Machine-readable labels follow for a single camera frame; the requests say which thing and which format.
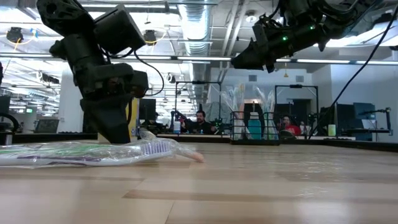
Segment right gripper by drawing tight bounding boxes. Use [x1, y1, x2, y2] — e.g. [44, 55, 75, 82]
[231, 15, 318, 74]

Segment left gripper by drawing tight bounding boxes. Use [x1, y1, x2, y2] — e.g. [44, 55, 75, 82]
[74, 63, 149, 144]

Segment purple toothbrush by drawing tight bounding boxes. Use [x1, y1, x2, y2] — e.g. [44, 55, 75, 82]
[0, 139, 175, 167]

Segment teal toothbrush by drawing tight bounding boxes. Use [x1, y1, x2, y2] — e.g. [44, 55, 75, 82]
[266, 90, 277, 140]

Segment clear plastic bag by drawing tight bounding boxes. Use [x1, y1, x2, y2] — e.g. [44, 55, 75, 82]
[220, 86, 240, 140]

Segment blue mouthwash bottle white cap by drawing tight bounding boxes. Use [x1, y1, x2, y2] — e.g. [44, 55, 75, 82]
[247, 111, 262, 141]

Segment grey monitor on arm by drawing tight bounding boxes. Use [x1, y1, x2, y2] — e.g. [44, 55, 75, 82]
[353, 101, 393, 141]

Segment yellow disinfecting wipes canister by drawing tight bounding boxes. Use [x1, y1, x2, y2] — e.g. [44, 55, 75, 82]
[98, 98, 140, 144]

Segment black computer monitor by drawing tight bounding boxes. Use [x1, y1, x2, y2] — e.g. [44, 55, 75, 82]
[139, 98, 157, 121]

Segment white pillar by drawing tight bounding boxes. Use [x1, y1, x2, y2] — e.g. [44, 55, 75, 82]
[57, 67, 83, 131]

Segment dark laptop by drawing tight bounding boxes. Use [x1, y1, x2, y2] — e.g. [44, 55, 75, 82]
[34, 119, 60, 134]

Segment person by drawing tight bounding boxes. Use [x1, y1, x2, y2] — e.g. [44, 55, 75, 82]
[279, 115, 302, 137]
[183, 110, 218, 135]

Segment dark desk monitors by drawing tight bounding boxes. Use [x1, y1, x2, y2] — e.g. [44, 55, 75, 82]
[320, 104, 354, 131]

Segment black metal frame stand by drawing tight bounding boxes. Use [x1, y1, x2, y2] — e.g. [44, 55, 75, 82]
[275, 83, 320, 138]
[175, 80, 222, 125]

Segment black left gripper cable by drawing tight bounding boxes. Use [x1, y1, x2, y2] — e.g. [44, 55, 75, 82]
[102, 46, 165, 96]

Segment black wire basket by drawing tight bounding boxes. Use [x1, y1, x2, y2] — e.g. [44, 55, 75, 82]
[229, 110, 280, 146]

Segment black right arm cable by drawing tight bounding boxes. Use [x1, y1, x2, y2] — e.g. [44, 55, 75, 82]
[307, 5, 398, 140]

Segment black aluminium table frame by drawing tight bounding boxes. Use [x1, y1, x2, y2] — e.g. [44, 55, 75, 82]
[12, 133, 398, 153]

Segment black ceiling camera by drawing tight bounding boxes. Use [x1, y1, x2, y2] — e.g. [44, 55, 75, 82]
[6, 27, 24, 44]

